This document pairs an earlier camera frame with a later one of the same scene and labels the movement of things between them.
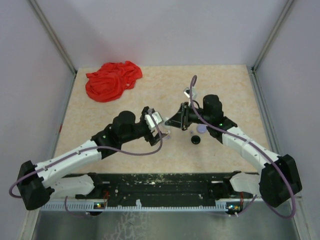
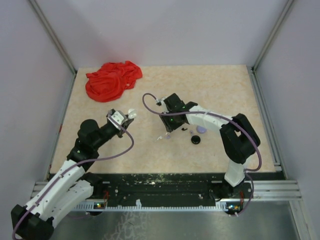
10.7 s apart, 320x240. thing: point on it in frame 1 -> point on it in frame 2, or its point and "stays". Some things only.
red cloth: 108,83 stays
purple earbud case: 201,128 stays
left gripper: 151,138 -> 121,129
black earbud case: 195,139 stays
